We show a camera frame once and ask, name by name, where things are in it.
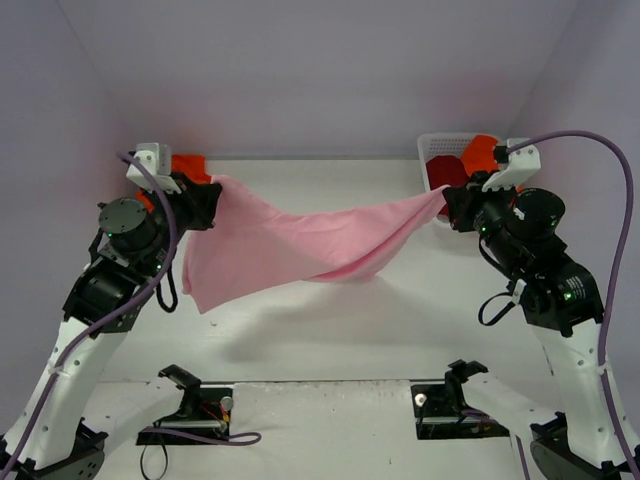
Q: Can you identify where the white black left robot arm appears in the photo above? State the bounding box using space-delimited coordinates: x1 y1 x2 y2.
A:
1 173 223 479

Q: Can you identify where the white plastic basket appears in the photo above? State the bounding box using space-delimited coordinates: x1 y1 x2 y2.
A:
417 132 501 232

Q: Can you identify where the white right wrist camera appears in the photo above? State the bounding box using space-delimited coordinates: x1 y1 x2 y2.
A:
482 138 541 192

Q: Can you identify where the orange t shirt in basket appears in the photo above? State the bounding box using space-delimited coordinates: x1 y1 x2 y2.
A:
460 135 499 177

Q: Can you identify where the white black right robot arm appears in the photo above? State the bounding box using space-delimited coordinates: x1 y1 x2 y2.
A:
442 178 639 479

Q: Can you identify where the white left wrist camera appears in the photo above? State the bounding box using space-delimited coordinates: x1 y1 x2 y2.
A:
126 143 180 194

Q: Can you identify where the orange t shirt on table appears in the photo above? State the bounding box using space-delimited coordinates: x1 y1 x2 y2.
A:
135 154 212 212

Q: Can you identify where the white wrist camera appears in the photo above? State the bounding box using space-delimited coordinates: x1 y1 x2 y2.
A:
482 138 541 192
126 143 180 194

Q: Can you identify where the dark red t shirt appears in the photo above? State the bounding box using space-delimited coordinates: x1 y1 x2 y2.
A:
426 155 468 190

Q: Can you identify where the pink t shirt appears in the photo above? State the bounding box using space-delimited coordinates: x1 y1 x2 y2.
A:
182 175 445 313

